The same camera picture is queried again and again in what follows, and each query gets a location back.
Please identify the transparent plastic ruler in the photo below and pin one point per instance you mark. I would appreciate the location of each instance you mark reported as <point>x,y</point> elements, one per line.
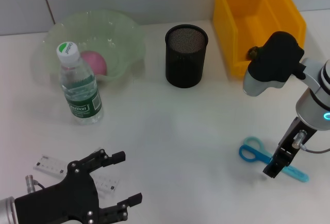
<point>51,167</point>

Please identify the yellow plastic bin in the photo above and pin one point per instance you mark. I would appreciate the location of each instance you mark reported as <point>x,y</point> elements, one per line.
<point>232,15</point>

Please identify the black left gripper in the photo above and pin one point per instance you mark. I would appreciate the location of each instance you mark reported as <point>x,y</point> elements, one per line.
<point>64,203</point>

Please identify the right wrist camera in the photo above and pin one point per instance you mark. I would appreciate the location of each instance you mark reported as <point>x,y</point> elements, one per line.
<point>276,58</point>

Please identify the pink peach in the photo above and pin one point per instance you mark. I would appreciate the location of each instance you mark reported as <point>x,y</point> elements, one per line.
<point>95,62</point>

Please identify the clear water bottle green label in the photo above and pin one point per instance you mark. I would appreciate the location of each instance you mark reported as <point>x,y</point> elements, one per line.
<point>80,92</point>

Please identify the green glass fruit bowl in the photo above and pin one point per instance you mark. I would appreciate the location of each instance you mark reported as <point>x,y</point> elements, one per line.
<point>108,33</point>

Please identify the black mesh pen holder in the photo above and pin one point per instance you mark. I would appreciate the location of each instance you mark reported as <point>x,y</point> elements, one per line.
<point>185,64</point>

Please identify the green plastic wrapper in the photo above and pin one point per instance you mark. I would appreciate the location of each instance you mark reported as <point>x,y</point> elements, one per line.
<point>253,52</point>

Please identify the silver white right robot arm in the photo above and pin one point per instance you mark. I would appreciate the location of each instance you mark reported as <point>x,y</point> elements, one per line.
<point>312,100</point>

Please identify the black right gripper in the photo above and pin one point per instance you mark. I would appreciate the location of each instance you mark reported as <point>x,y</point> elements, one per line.
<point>296,138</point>

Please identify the blue scissors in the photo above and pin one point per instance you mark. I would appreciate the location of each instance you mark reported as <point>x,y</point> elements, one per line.
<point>254,154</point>

